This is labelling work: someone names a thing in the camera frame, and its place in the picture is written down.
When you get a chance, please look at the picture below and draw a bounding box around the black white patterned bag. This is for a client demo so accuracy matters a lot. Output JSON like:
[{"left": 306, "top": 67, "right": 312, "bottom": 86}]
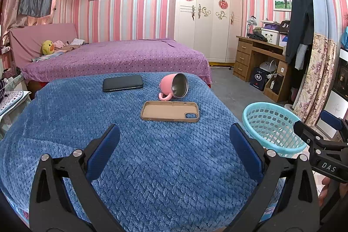
[{"left": 0, "top": 78, "right": 8, "bottom": 99}]

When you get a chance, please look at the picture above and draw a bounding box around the white water dispenser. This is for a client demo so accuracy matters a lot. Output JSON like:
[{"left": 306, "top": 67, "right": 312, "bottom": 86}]
[{"left": 318, "top": 48, "right": 348, "bottom": 140}]

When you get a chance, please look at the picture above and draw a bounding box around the desk lamp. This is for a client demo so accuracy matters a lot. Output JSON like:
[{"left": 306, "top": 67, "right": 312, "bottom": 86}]
[{"left": 246, "top": 15, "right": 257, "bottom": 37}]

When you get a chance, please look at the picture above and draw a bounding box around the pink metal-lined mug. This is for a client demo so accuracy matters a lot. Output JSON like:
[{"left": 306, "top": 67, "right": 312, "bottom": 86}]
[{"left": 158, "top": 73, "right": 189, "bottom": 101}]

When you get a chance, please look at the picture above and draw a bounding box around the light blue plastic basket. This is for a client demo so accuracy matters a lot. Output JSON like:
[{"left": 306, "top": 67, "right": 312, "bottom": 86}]
[{"left": 243, "top": 102, "right": 309, "bottom": 158}]

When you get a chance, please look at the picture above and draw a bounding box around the purple dotted bed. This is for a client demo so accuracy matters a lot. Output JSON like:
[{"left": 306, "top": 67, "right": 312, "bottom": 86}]
[{"left": 21, "top": 38, "right": 212, "bottom": 88}]

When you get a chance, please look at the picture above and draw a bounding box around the person's right hand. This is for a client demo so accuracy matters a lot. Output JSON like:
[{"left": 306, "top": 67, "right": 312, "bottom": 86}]
[{"left": 318, "top": 176, "right": 339, "bottom": 209}]

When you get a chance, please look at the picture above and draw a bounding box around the wooden desk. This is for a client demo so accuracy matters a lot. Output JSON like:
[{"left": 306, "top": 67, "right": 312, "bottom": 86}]
[{"left": 233, "top": 36, "right": 295, "bottom": 103}]

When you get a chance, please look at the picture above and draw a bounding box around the yellow duck plush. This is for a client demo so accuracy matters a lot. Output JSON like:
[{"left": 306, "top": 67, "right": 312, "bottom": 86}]
[{"left": 40, "top": 40, "right": 55, "bottom": 56}]

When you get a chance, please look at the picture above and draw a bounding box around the white wardrobe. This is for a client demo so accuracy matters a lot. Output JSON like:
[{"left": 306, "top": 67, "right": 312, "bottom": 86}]
[{"left": 173, "top": 0, "right": 243, "bottom": 64}]

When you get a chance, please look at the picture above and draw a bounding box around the blue knitted blanket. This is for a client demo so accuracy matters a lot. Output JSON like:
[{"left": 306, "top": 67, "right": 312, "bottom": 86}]
[{"left": 0, "top": 72, "right": 286, "bottom": 232}]

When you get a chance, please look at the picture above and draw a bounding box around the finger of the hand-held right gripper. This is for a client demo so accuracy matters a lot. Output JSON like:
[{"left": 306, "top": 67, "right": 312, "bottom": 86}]
[
  {"left": 320, "top": 110, "right": 344, "bottom": 131},
  {"left": 293, "top": 119, "right": 348, "bottom": 150}
]

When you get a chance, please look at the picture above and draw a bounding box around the dark clothes pile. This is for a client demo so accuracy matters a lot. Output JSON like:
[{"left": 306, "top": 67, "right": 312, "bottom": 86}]
[{"left": 246, "top": 32, "right": 269, "bottom": 43}]

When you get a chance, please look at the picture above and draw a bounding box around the white storage box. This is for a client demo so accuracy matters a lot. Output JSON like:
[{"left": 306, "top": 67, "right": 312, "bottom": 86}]
[{"left": 260, "top": 29, "right": 280, "bottom": 45}]

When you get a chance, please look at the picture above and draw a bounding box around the hanging black jacket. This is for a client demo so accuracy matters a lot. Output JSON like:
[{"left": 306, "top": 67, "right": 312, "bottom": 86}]
[{"left": 285, "top": 0, "right": 314, "bottom": 71}]

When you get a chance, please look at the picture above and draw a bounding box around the pink padded headboard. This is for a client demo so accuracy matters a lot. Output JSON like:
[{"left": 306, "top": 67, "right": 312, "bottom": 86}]
[{"left": 8, "top": 23, "right": 78, "bottom": 72}]

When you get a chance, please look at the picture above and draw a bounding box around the black shopping bag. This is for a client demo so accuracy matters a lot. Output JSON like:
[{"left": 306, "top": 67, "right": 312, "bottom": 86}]
[{"left": 249, "top": 67, "right": 268, "bottom": 92}]

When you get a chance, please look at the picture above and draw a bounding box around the white standing fan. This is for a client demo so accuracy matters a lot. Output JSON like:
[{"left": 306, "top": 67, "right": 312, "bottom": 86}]
[{"left": 283, "top": 85, "right": 302, "bottom": 113}]

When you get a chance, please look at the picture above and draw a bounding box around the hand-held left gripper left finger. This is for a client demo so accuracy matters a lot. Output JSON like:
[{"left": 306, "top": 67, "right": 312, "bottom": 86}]
[{"left": 28, "top": 124, "right": 125, "bottom": 232}]

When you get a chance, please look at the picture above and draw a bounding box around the white plastic appliance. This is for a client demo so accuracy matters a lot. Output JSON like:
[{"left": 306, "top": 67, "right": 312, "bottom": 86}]
[{"left": 259, "top": 60, "right": 277, "bottom": 75}]

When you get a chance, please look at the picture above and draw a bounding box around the floral door curtain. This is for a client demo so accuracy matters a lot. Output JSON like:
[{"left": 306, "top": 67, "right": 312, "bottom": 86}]
[{"left": 293, "top": 0, "right": 339, "bottom": 128}]

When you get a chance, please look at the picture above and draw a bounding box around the polka dot cloth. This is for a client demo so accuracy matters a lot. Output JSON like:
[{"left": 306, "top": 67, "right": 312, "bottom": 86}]
[{"left": 0, "top": 91, "right": 30, "bottom": 118}]

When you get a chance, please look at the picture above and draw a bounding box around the black smartphone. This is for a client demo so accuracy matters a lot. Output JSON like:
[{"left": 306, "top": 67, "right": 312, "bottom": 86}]
[{"left": 102, "top": 75, "right": 144, "bottom": 93}]

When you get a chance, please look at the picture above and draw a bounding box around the tan phone case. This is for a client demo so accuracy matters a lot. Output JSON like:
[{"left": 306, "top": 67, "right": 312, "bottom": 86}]
[{"left": 141, "top": 101, "right": 200, "bottom": 123}]

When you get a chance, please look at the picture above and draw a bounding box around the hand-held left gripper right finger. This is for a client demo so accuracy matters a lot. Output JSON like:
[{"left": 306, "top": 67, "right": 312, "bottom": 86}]
[{"left": 229, "top": 123, "right": 320, "bottom": 232}]

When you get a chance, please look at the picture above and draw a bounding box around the blue cloth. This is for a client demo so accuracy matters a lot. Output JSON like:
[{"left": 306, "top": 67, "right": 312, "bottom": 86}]
[{"left": 340, "top": 25, "right": 348, "bottom": 50}]

